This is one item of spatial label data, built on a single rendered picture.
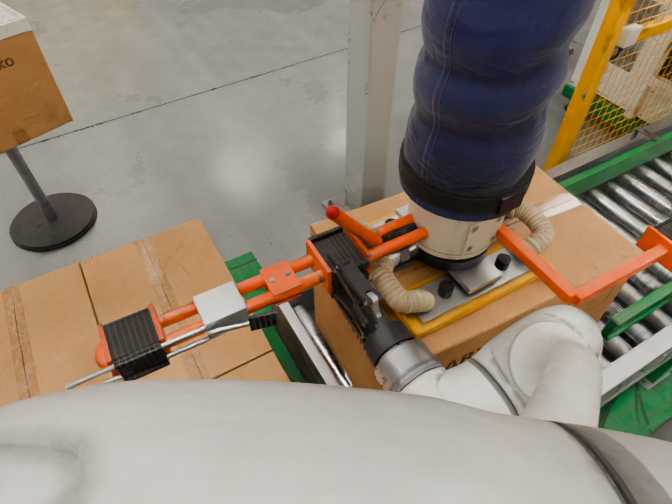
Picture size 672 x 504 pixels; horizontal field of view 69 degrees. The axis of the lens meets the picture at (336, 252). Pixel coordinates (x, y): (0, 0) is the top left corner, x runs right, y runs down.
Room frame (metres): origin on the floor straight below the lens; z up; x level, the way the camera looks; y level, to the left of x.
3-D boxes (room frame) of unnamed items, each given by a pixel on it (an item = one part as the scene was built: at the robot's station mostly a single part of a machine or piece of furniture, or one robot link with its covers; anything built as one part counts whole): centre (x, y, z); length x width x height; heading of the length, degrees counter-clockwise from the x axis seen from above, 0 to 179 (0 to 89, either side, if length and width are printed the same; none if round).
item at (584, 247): (0.73, -0.30, 0.75); 0.60 x 0.40 x 0.40; 116
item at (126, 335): (0.39, 0.31, 1.08); 0.08 x 0.07 x 0.05; 119
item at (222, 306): (0.45, 0.18, 1.07); 0.07 x 0.07 x 0.04; 29
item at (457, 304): (0.59, -0.27, 0.97); 0.34 x 0.10 x 0.05; 119
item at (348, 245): (0.56, 0.00, 1.08); 0.10 x 0.08 x 0.06; 29
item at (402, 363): (0.35, -0.10, 1.07); 0.09 x 0.06 x 0.09; 120
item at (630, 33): (1.54, -0.93, 1.02); 0.06 x 0.03 x 0.06; 120
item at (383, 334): (0.41, -0.07, 1.08); 0.09 x 0.07 x 0.08; 30
